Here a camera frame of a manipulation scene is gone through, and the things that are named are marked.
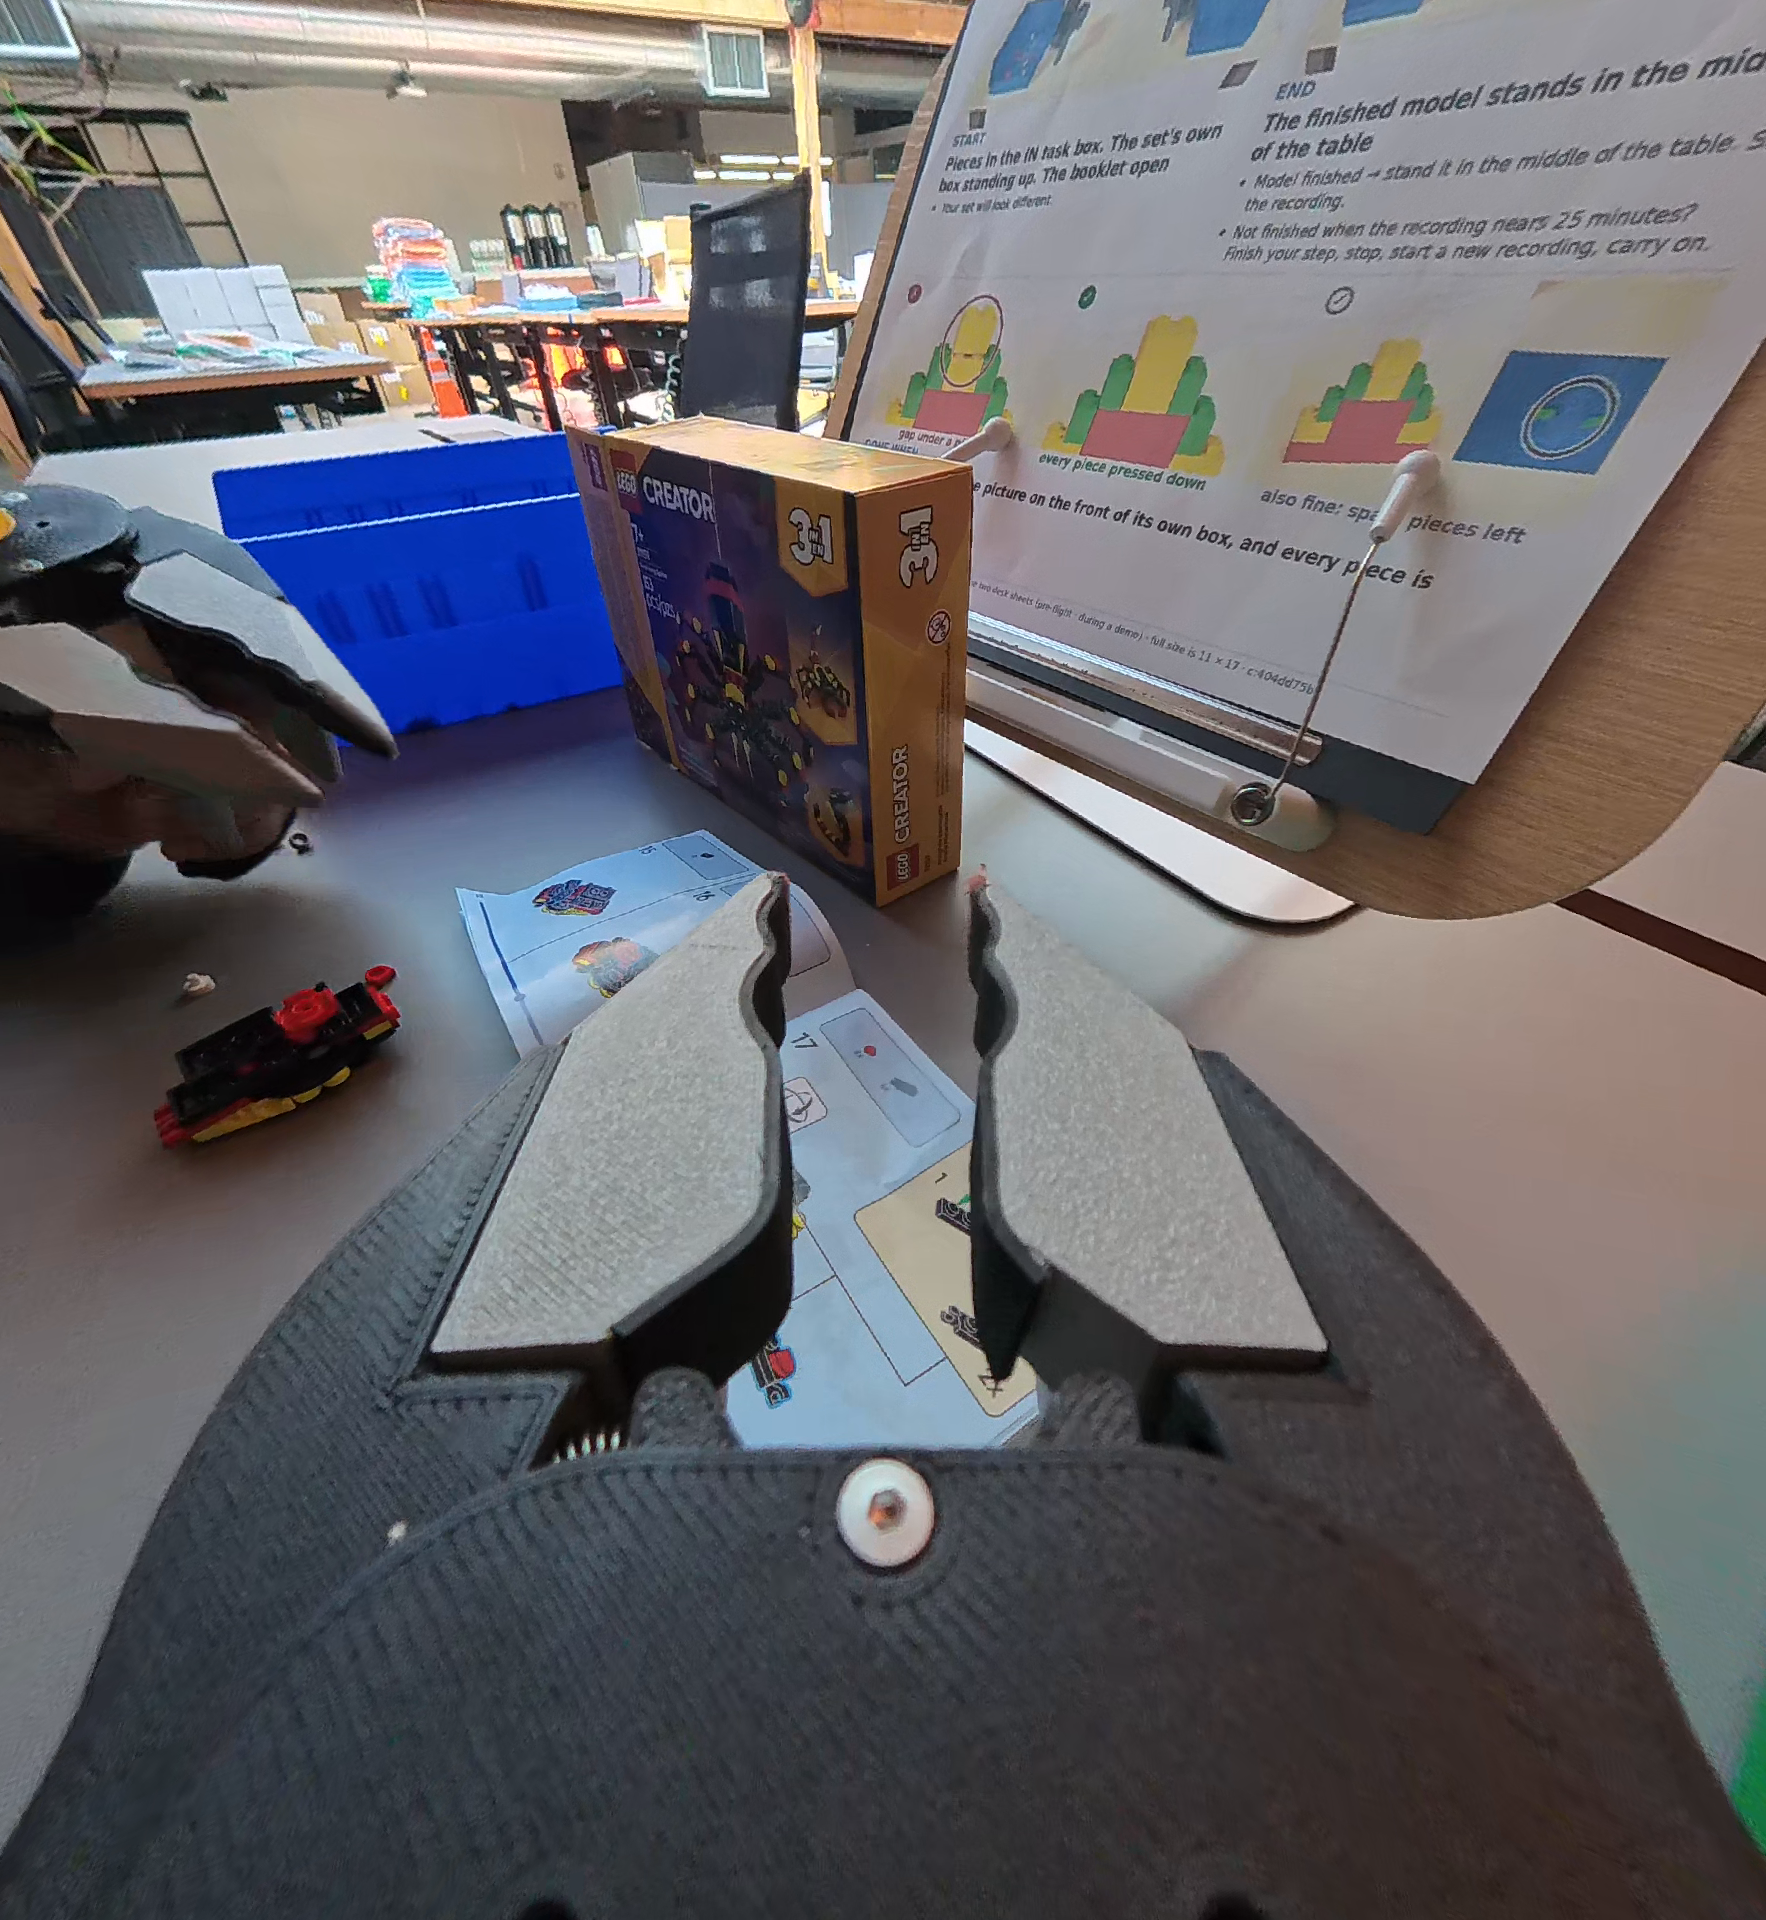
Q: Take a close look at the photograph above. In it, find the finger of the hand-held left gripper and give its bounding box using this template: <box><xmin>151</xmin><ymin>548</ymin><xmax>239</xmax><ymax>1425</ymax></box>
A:
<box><xmin>122</xmin><ymin>543</ymin><xmax>403</xmax><ymax>759</ymax></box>
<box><xmin>0</xmin><ymin>619</ymin><xmax>347</xmax><ymax>855</ymax></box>

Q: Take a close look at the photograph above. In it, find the metal ventilation duct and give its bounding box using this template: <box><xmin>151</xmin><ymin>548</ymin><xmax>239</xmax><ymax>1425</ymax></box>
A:
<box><xmin>60</xmin><ymin>0</ymin><xmax>824</xmax><ymax>96</ymax></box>

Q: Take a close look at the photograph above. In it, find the printed instruction sheet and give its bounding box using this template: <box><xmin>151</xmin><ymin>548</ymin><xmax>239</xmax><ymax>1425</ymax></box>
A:
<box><xmin>845</xmin><ymin>0</ymin><xmax>1766</xmax><ymax>792</ymax></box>

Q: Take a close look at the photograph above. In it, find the grey background table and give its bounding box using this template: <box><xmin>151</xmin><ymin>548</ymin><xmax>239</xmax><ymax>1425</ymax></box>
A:
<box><xmin>80</xmin><ymin>353</ymin><xmax>406</xmax><ymax>452</ymax></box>

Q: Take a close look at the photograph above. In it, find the purple yellow lego box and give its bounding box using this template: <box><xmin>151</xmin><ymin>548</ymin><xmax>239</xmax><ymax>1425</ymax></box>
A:
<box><xmin>567</xmin><ymin>415</ymin><xmax>980</xmax><ymax>912</ymax></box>

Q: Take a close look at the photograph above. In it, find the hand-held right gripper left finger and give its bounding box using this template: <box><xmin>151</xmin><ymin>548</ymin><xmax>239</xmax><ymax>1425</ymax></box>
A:
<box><xmin>428</xmin><ymin>873</ymin><xmax>803</xmax><ymax>1389</ymax></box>

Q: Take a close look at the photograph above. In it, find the stack of colourful packets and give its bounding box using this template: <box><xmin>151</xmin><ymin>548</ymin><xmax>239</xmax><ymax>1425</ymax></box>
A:
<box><xmin>371</xmin><ymin>215</ymin><xmax>454</xmax><ymax>318</ymax></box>

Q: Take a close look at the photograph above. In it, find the person's left hand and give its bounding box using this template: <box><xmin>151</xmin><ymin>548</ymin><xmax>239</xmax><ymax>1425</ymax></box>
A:
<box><xmin>73</xmin><ymin>764</ymin><xmax>303</xmax><ymax>888</ymax></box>

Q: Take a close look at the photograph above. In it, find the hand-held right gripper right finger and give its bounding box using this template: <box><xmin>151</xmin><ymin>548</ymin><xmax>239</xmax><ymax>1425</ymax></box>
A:
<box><xmin>964</xmin><ymin>884</ymin><xmax>1334</xmax><ymax>1386</ymax></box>

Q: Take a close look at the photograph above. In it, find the stack of white boxes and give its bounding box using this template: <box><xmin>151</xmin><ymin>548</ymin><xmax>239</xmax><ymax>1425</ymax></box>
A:
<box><xmin>144</xmin><ymin>265</ymin><xmax>317</xmax><ymax>351</ymax></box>

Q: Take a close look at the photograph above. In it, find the wooden document stand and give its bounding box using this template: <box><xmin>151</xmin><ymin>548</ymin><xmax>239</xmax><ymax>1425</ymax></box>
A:
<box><xmin>820</xmin><ymin>0</ymin><xmax>1766</xmax><ymax>927</ymax></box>

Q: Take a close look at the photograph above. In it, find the lego instruction booklet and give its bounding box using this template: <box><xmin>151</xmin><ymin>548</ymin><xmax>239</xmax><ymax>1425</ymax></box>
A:
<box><xmin>456</xmin><ymin>830</ymin><xmax>1043</xmax><ymax>1454</ymax></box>

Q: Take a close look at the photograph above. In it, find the blue plastic bin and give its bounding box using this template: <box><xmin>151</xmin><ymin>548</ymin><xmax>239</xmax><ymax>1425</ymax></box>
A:
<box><xmin>212</xmin><ymin>427</ymin><xmax>632</xmax><ymax>741</ymax></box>

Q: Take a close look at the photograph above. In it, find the black yellow red lego model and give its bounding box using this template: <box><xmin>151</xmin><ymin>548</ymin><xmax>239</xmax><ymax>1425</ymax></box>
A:
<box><xmin>153</xmin><ymin>964</ymin><xmax>406</xmax><ymax>1152</ymax></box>

